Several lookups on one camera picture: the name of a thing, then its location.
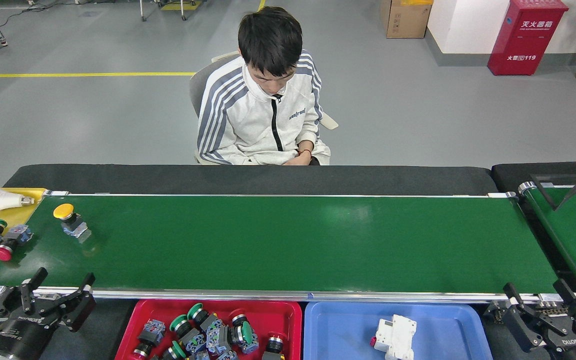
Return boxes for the white circuit breaker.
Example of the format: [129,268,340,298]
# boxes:
[370,314,418,360]

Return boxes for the brown cardboard box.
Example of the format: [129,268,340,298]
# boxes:
[380,0,434,39]

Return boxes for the blue plastic tray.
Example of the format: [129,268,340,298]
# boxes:
[304,301,494,360]

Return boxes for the red fire extinguisher cabinet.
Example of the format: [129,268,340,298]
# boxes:
[487,0,569,77]

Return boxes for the yellow push button switch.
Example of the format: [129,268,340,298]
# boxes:
[53,203,92,240]

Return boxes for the short black foam pad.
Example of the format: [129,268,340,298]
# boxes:
[491,160,576,193]

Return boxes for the person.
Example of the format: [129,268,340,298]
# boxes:
[196,6,331,166]

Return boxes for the black guide bracket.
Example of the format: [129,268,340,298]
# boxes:
[530,173,561,211]

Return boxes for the person's left hand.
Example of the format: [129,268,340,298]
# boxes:
[284,150,314,166]

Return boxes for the grey office chair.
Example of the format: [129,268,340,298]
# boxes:
[189,50,340,131]

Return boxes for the long black foam pad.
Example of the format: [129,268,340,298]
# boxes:
[4,164,499,196]

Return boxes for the red plastic tray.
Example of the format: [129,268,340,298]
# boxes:
[114,299,303,360]

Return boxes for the long green conveyor belt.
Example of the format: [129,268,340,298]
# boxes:
[0,191,566,305]

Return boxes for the black drive chain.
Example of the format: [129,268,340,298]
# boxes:
[484,300,566,323]

